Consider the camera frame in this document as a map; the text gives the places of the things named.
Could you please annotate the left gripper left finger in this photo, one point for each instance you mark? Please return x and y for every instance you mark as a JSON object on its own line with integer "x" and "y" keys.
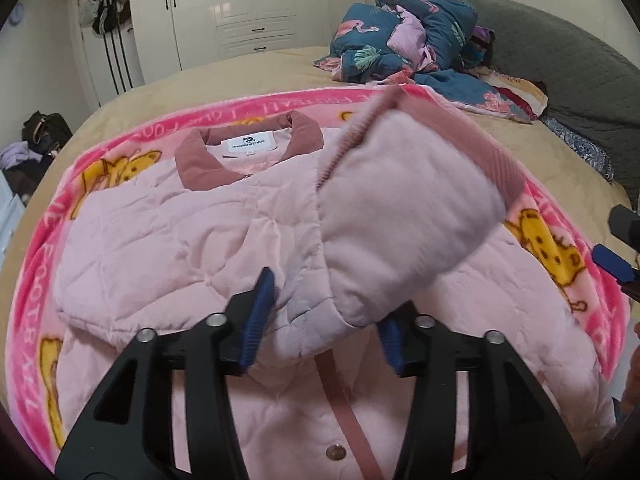
{"x": 125, "y": 429}

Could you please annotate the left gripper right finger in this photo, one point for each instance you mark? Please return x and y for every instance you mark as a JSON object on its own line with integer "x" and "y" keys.
{"x": 514, "y": 432}

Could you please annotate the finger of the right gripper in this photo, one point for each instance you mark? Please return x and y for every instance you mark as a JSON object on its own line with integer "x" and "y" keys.
{"x": 625, "y": 275}

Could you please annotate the pink quilted jacket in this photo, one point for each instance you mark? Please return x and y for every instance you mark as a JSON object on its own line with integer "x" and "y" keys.
{"x": 310, "y": 259}

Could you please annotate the dark clothes pile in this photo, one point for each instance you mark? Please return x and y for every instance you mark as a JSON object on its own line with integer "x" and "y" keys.
{"x": 24, "y": 163}

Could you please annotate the right hand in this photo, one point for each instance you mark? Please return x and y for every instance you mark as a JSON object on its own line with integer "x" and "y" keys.
{"x": 631, "y": 394}

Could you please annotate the pink bear fleece blanket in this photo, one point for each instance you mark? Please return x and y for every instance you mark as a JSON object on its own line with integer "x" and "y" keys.
{"x": 60, "y": 239}

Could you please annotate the tan bed cover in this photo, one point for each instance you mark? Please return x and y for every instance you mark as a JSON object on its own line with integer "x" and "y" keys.
{"x": 581, "y": 192}

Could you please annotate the grey quilted headboard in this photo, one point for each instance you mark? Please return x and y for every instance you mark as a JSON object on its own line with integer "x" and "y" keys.
{"x": 592, "y": 88}

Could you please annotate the striped folded blanket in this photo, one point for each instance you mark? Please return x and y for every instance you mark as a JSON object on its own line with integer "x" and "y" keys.
{"x": 527, "y": 95}

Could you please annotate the white drawer chest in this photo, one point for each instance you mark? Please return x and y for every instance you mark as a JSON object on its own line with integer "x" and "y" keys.
{"x": 11, "y": 211}

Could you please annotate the blue flamingo duvet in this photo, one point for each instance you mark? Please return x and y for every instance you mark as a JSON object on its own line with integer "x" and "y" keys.
{"x": 435, "y": 43}

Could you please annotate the white wardrobe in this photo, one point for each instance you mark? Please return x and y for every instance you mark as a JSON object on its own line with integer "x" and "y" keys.
{"x": 175, "y": 35}

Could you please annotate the white door with bags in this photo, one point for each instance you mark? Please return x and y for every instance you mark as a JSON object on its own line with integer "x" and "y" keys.
{"x": 105, "y": 49}

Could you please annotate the round wall clock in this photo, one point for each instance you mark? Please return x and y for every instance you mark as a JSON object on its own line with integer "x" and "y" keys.
{"x": 16, "y": 15}

